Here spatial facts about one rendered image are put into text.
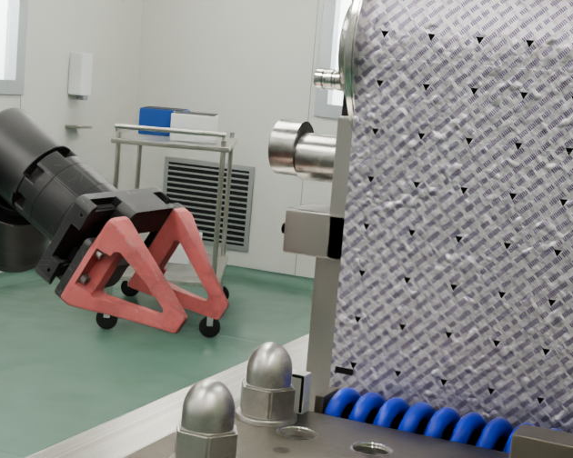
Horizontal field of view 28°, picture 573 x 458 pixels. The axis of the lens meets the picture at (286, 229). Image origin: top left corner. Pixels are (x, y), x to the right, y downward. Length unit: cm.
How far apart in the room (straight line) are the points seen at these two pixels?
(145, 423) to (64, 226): 37
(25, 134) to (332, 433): 31
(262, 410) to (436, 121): 20
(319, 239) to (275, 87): 606
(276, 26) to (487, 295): 621
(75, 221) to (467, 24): 28
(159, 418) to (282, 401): 45
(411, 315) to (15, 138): 30
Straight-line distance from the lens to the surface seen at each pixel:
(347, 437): 65
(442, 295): 70
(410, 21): 70
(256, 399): 66
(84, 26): 677
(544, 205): 67
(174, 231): 80
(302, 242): 80
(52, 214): 78
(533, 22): 68
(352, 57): 70
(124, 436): 104
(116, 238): 73
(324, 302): 81
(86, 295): 75
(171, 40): 718
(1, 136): 81
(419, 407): 69
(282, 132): 81
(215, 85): 702
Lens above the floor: 123
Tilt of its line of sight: 8 degrees down
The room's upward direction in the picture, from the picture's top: 5 degrees clockwise
